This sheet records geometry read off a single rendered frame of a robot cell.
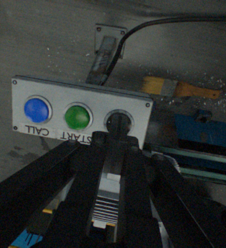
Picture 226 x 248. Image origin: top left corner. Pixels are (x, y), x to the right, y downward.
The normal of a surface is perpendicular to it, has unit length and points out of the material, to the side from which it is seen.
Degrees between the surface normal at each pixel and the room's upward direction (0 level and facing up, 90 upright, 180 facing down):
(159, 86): 1
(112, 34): 0
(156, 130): 90
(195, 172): 0
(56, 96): 29
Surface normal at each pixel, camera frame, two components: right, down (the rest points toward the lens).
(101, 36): -0.15, 0.73
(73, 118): -0.11, 0.31
